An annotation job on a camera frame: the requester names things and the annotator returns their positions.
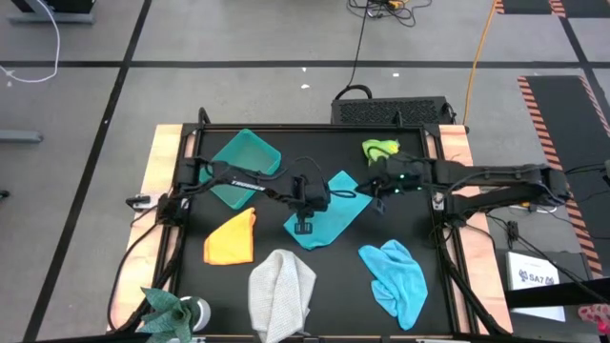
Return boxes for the black cable bundle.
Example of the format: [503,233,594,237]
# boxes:
[107,218,188,334]
[430,219,509,337]

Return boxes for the white floor cable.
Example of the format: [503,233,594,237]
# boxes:
[0,0,62,85]

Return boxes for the teal plastic bin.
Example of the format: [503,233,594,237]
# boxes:
[198,128,283,212]

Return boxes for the green microfiber towel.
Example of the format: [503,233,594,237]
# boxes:
[360,138,402,168]

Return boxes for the small black hazard-striped mat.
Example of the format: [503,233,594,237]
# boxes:
[493,0,610,20]

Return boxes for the black cable tangle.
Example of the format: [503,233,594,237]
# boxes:
[346,0,434,29]

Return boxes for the grey desk foot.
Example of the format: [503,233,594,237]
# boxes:
[6,11,95,26]

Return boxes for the grey floor bar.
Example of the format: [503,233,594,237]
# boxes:
[0,130,45,145]

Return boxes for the light blue microfiber towel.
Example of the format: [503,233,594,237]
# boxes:
[357,238,430,333]

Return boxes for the white SA7 sign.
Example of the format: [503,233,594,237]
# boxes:
[504,251,567,323]

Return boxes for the black table frame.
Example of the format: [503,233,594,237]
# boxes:
[161,108,514,343]

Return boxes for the black computer case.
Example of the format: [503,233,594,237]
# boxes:
[330,96,455,127]

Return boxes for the grey microfiber towel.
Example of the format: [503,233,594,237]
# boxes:
[247,248,317,343]

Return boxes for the teal paper plant ornament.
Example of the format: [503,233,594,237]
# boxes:
[136,287,202,343]

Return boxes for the large black hazard-striped mat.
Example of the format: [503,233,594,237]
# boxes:
[517,74,610,281]

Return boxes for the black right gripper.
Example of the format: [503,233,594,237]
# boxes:
[356,156,433,214]

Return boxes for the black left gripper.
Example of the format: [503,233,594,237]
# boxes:
[285,173,332,235]

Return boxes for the pink object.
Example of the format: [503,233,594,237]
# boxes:
[577,304,610,335]

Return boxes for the grey round roll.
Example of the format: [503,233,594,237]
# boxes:
[179,295,213,333]

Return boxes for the black metal bracket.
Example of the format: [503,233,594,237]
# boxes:
[125,193,153,212]

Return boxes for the orange-yellow cable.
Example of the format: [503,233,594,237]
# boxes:
[461,0,499,127]

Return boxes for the black camera mount beam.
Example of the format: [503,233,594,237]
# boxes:
[503,277,610,310]

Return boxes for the orange microfiber towel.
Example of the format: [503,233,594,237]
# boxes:
[203,206,258,267]

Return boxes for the black floor cable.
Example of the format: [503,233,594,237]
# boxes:
[333,0,374,101]

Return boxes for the teal microfiber towel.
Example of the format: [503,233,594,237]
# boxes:
[282,170,375,252]

